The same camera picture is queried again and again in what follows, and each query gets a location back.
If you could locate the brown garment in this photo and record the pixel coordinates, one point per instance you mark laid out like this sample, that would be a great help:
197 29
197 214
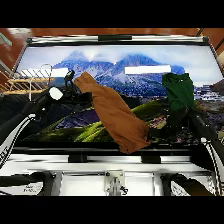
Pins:
115 116

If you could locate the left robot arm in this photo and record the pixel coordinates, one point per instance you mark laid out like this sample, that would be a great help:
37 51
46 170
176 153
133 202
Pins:
16 124

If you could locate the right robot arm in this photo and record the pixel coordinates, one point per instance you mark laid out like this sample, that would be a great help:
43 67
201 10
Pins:
207 132

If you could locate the green garment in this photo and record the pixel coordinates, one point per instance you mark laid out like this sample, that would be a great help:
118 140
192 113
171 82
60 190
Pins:
179 87

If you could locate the wooden rack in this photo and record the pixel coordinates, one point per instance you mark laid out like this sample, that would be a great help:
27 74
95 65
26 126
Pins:
23 85

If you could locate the silver frame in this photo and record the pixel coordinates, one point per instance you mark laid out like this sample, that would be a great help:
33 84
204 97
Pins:
100 166

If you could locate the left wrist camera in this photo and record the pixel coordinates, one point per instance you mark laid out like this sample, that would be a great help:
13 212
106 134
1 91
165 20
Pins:
69 76

